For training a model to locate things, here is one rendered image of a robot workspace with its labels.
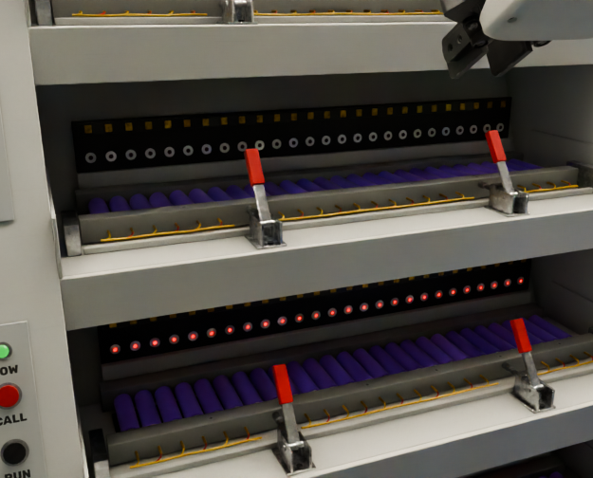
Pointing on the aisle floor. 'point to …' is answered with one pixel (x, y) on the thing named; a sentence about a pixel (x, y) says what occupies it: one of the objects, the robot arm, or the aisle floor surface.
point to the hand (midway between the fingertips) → (486, 45)
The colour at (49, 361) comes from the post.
